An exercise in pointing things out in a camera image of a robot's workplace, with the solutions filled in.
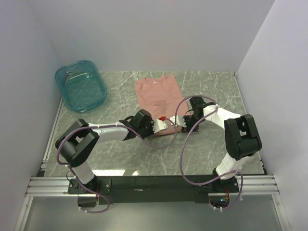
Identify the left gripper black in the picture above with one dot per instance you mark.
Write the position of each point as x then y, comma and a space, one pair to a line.
150, 123

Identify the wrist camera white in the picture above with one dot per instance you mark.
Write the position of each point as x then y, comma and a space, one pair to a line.
179, 121
160, 124

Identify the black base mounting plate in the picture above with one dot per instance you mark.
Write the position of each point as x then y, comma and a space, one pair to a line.
146, 189

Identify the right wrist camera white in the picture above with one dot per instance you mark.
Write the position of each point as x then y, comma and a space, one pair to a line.
179, 121

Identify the pink t shirt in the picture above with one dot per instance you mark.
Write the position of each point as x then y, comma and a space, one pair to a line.
160, 96

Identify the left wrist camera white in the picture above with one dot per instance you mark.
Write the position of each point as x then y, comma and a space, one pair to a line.
160, 124

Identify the teal plastic basin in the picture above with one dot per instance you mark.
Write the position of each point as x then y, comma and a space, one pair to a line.
81, 86

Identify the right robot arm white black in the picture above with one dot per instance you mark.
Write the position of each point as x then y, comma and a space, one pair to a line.
242, 139

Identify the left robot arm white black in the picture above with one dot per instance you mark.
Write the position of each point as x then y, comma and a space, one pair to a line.
77, 143

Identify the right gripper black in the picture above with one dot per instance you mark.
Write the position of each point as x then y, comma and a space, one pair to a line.
188, 128

